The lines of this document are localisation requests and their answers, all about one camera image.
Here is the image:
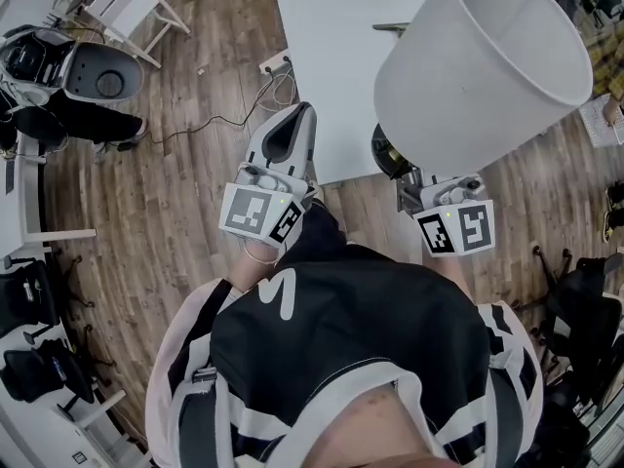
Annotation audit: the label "person's left forearm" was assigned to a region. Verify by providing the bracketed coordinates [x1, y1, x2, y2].
[227, 235, 289, 294]

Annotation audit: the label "white mesh basket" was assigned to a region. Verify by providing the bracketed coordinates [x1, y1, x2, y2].
[578, 93, 624, 149]

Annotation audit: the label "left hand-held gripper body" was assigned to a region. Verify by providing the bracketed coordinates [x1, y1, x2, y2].
[217, 161, 318, 250]

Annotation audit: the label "white wooden chair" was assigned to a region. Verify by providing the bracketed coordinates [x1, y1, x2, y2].
[81, 0, 192, 70]

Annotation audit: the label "thin wrist bracelet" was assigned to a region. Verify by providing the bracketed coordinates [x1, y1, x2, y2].
[242, 240, 283, 267]

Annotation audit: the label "black cable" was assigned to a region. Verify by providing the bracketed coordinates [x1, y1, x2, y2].
[144, 73, 277, 146]

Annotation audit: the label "grey hard-shell backpack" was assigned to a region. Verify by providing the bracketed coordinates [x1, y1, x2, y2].
[0, 24, 146, 109]

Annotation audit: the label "person's right forearm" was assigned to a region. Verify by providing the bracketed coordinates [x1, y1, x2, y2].
[421, 253, 478, 307]

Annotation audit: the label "white frame table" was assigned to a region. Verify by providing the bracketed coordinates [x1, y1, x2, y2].
[0, 129, 98, 262]

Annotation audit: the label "white cable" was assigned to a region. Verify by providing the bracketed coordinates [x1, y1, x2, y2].
[255, 60, 299, 112]

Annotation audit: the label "person's black and white jersey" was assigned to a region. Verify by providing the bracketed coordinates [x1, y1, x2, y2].
[144, 241, 545, 468]

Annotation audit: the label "grey shoulder strap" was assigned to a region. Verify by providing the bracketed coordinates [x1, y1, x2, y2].
[178, 366, 221, 468]

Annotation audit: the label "white curved counter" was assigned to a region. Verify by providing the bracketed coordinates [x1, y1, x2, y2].
[0, 388, 153, 468]

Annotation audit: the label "person's black trousers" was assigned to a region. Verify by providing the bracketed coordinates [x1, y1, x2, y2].
[285, 197, 350, 262]

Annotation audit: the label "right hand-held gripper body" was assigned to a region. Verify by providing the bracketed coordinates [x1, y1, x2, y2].
[412, 176, 497, 258]

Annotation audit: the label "black office chair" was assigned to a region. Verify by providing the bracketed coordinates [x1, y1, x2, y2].
[529, 245, 624, 411]
[0, 255, 67, 346]
[0, 336, 101, 405]

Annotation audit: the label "white table top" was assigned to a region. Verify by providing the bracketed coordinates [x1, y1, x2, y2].
[269, 0, 443, 188]

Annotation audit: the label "white power strip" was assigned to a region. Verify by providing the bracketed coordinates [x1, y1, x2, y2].
[257, 52, 293, 75]

